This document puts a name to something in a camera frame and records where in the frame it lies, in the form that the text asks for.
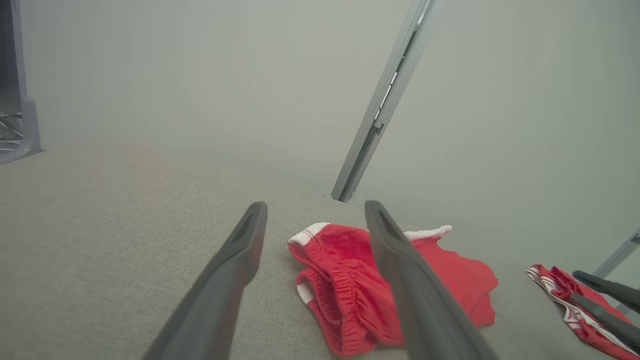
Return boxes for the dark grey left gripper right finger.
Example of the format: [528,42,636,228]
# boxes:
[365,200,501,360]

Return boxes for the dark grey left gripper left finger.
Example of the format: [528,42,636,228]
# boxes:
[142,201,268,360]

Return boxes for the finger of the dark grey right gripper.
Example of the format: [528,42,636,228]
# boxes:
[571,294,640,353]
[572,270,640,313]

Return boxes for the red white basketball jersey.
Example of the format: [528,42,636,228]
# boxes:
[526,264,640,360]

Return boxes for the red shorts white waistband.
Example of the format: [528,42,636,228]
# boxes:
[287,222,499,358]

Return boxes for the silver metal frame strut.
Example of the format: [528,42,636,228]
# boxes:
[592,227,640,281]

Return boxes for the grey metal partition post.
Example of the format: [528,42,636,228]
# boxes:
[330,0,441,203]

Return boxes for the white cable bundle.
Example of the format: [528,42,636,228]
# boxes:
[0,112,26,151]

